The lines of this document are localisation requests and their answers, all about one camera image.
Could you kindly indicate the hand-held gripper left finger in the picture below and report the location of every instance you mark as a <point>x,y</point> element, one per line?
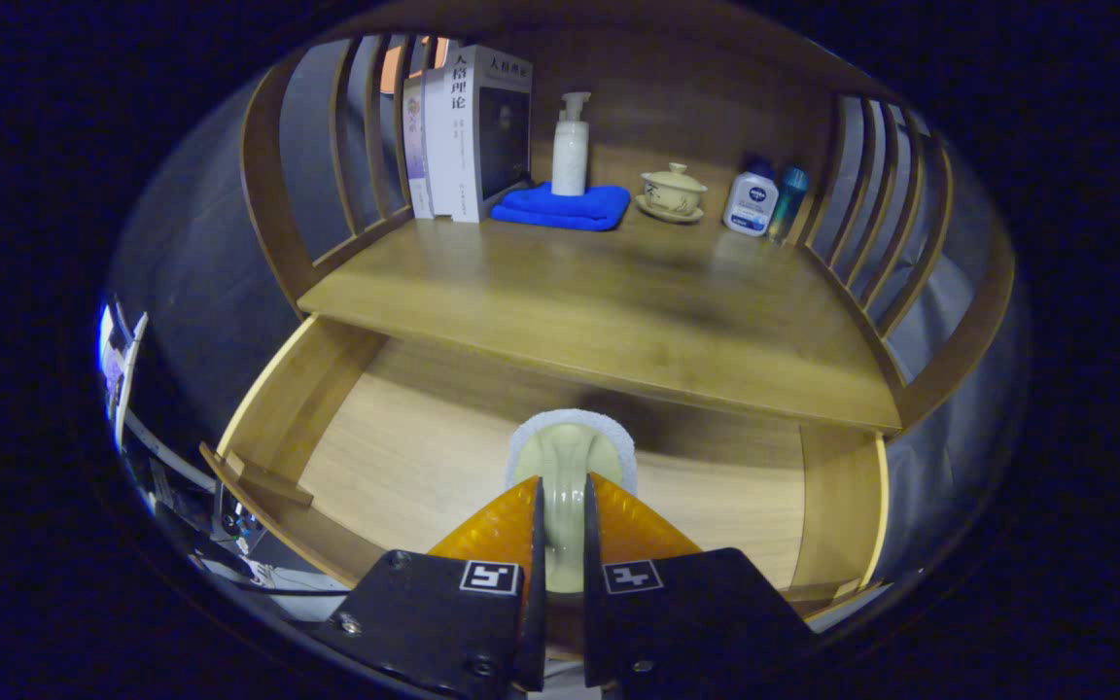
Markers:
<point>538,603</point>

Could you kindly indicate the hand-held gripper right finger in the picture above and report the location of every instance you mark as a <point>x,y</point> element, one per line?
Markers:
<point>591,603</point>

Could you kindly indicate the pale green sponge brush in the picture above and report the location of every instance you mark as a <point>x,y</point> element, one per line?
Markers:
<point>565,457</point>

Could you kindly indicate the wooden drawer with black knob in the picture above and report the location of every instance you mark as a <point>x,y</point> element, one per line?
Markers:
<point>404,457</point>

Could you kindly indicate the wooden countertop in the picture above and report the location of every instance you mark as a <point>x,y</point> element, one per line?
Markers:
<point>570,311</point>

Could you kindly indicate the black controller box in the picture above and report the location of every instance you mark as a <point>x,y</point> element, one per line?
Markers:
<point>239,515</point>

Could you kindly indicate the folded blue cloth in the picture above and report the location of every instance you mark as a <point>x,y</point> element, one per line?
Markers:
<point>560,207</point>

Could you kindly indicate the white monitor stand tray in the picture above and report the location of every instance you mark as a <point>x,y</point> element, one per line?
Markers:
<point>166,452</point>

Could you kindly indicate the beige lidded tea cup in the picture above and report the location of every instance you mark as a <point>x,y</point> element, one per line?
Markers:
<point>672,192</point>

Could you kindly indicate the white lotion bottle blue cap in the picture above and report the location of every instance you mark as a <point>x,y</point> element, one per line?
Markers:
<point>750,204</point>

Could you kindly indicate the white pump bottle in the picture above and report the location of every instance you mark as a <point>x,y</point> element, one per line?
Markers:
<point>570,160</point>

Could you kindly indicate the teal bottle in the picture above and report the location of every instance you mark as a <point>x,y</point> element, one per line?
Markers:
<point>789,199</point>

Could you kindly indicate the thin pale purple book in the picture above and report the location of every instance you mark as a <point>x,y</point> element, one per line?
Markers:
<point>416,156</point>

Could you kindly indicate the thick white book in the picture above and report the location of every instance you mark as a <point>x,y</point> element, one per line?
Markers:
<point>453,146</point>

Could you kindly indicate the computer monitor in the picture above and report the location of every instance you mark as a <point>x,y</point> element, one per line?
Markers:
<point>118,360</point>

